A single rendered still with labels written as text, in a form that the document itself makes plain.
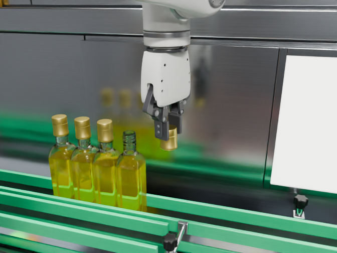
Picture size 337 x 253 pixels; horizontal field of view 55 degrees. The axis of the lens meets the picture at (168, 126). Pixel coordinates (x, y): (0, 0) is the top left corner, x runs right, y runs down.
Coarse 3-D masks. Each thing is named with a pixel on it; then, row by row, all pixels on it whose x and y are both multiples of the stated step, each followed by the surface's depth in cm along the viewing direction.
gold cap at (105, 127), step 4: (100, 120) 73; (104, 120) 73; (108, 120) 73; (100, 124) 71; (104, 124) 71; (108, 124) 71; (112, 124) 73; (100, 128) 71; (104, 128) 71; (108, 128) 71; (112, 128) 73; (100, 132) 72; (104, 132) 71; (108, 132) 72; (112, 132) 73; (100, 136) 72; (104, 136) 72; (108, 136) 72; (112, 136) 73; (100, 140) 72; (104, 140) 72; (108, 140) 72; (112, 140) 73
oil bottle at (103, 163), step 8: (96, 152) 75; (104, 152) 73; (112, 152) 74; (96, 160) 73; (104, 160) 73; (112, 160) 73; (96, 168) 74; (104, 168) 73; (112, 168) 73; (96, 176) 75; (104, 176) 74; (112, 176) 73; (96, 184) 76; (104, 184) 75; (112, 184) 74; (96, 192) 76; (104, 192) 76; (112, 192) 75; (96, 200) 77; (104, 200) 76; (112, 200) 76
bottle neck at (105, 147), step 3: (111, 141) 73; (102, 144) 73; (105, 144) 73; (108, 144) 73; (111, 144) 74; (102, 147) 73; (105, 147) 73; (108, 147) 73; (111, 147) 74; (102, 150) 73; (105, 150) 73; (108, 150) 73; (111, 150) 74
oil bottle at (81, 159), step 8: (72, 152) 76; (80, 152) 75; (88, 152) 75; (72, 160) 75; (80, 160) 75; (88, 160) 74; (72, 168) 76; (80, 168) 75; (88, 168) 75; (72, 176) 77; (80, 176) 76; (88, 176) 76; (80, 184) 77; (88, 184) 76; (80, 192) 78; (88, 192) 77; (80, 200) 79; (88, 200) 78
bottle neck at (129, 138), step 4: (124, 132) 72; (128, 132) 72; (132, 132) 72; (124, 136) 71; (128, 136) 70; (132, 136) 70; (124, 140) 71; (128, 140) 71; (132, 140) 71; (124, 144) 71; (128, 144) 71; (132, 144) 71; (124, 148) 72; (128, 148) 71; (132, 148) 71; (124, 152) 72; (128, 152) 72; (132, 152) 72; (136, 152) 73
